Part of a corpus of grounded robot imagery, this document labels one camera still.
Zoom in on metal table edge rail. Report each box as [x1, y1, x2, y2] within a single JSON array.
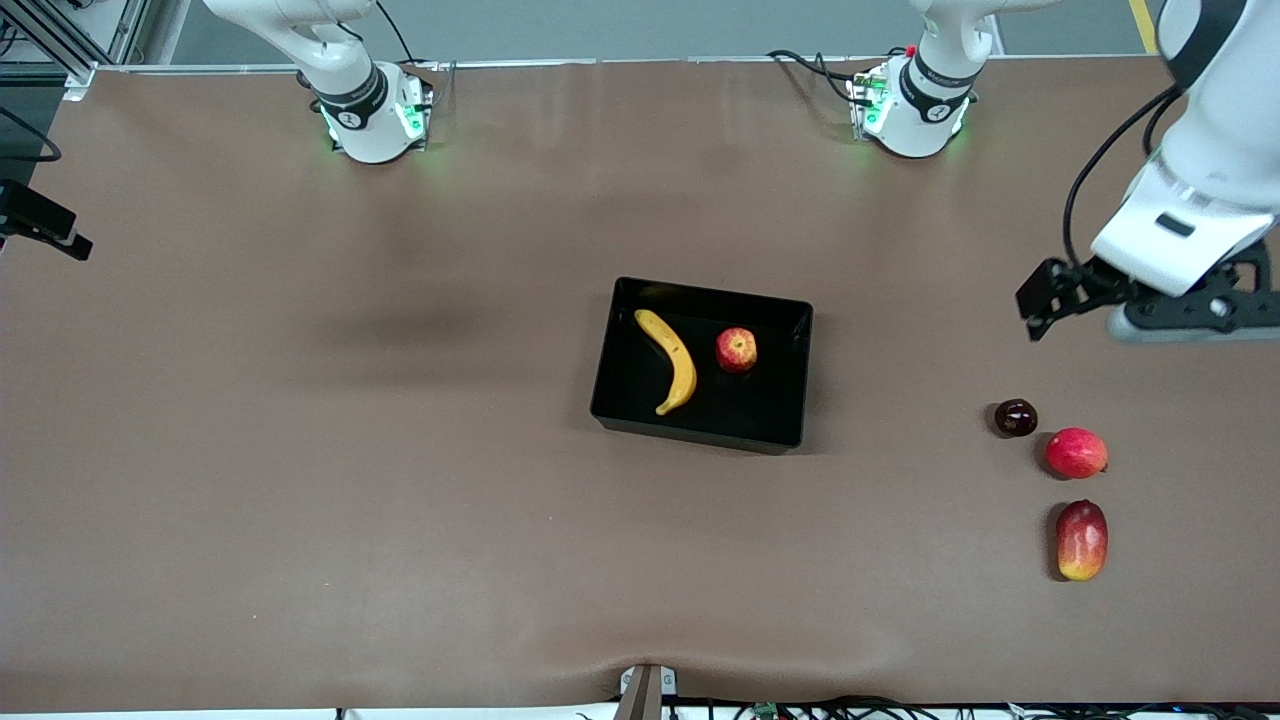
[[95, 55, 1201, 76]]

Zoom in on grey clamp with brown post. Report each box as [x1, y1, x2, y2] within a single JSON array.
[[615, 663, 679, 720]]

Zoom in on black thin base cable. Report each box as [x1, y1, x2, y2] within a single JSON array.
[[375, 0, 416, 66]]

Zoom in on black rectangular box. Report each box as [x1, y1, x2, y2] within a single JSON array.
[[589, 277, 815, 456]]

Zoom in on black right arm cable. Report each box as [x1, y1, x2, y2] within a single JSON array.
[[0, 105, 63, 163]]

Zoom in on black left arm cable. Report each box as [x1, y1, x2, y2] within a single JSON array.
[[1062, 85, 1186, 271]]

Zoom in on red yellow apple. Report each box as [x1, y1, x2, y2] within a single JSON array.
[[715, 327, 759, 375]]

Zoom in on large table cover mat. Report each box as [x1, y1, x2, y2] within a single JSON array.
[[0, 57, 1280, 713]]

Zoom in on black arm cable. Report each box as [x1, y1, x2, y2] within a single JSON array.
[[1062, 85, 1186, 271], [0, 105, 63, 163]]

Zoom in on red yellow mango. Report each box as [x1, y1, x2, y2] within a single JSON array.
[[1056, 499, 1109, 582]]

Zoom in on black base cables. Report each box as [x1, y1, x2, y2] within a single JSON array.
[[768, 48, 871, 106]]

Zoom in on dark purple mangosteen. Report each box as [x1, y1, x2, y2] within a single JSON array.
[[994, 398, 1039, 439]]

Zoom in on yellow banana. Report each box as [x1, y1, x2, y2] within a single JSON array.
[[634, 309, 699, 416]]

